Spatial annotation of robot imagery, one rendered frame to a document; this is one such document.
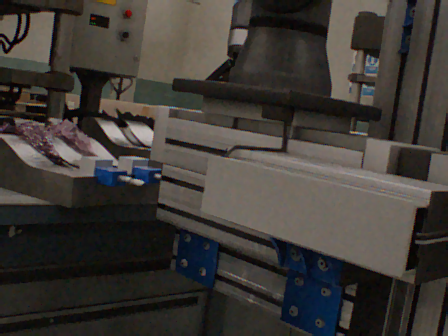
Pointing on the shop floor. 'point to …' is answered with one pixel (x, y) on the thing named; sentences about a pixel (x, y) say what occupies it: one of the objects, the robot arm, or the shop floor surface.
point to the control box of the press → (105, 45)
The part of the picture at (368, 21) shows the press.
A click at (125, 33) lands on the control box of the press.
